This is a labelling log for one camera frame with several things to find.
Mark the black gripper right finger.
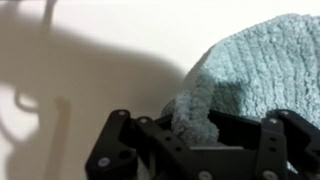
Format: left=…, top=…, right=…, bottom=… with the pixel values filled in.
left=209, top=109, right=320, bottom=180

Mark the light blue terry towel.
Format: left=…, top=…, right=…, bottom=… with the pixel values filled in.
left=136, top=13, right=320, bottom=180

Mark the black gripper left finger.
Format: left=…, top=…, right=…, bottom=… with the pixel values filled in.
left=84, top=109, right=214, bottom=180

